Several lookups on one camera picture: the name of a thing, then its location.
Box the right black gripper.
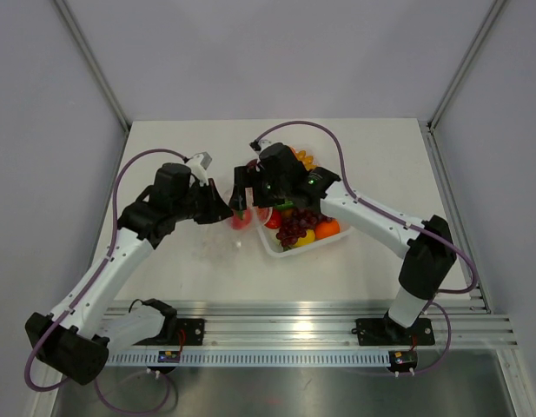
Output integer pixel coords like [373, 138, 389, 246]
[229, 166, 290, 212]

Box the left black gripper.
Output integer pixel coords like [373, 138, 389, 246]
[172, 179, 234, 226]

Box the clear zip top bag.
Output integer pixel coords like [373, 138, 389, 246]
[192, 188, 266, 264]

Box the green chili pepper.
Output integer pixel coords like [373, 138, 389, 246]
[278, 200, 295, 210]

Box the pink peach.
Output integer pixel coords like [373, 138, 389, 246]
[255, 207, 272, 222]

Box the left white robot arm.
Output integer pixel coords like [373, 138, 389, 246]
[25, 154, 232, 385]

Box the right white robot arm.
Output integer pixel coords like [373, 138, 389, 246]
[228, 142, 457, 344]

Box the white plastic food tray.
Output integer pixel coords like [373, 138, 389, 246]
[241, 145, 354, 258]

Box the dark red apple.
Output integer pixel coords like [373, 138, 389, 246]
[246, 160, 259, 170]

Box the red orange bell pepper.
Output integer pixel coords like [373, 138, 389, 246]
[264, 209, 282, 229]

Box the purple grape bunch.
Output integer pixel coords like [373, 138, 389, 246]
[275, 208, 333, 250]

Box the orange tangerine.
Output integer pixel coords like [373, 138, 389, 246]
[314, 219, 341, 240]

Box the left small circuit board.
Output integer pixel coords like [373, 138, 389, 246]
[158, 350, 181, 363]

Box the small circuit board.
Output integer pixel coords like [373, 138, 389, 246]
[158, 350, 181, 363]
[390, 349, 418, 371]

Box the right small circuit board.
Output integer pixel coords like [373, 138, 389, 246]
[390, 349, 418, 371]

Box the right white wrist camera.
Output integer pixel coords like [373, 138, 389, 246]
[249, 138, 273, 154]

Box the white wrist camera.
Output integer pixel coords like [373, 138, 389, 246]
[186, 152, 212, 171]
[249, 138, 273, 154]

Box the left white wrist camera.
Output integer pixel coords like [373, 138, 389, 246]
[186, 152, 212, 171]

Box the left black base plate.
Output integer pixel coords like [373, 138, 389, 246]
[136, 318, 206, 347]

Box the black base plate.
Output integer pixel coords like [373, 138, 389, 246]
[351, 318, 435, 347]
[136, 318, 206, 347]

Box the white slotted cable duct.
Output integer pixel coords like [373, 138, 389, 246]
[106, 349, 390, 367]

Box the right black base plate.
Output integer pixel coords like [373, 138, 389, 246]
[351, 318, 435, 347]

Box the left aluminium frame post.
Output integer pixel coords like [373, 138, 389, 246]
[51, 0, 131, 136]

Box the aluminium frame post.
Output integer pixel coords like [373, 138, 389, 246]
[426, 0, 510, 133]
[51, 0, 131, 136]

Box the aluminium mounting rail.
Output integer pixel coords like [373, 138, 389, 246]
[102, 281, 519, 348]

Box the right aluminium frame post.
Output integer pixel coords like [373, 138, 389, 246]
[426, 0, 510, 133]

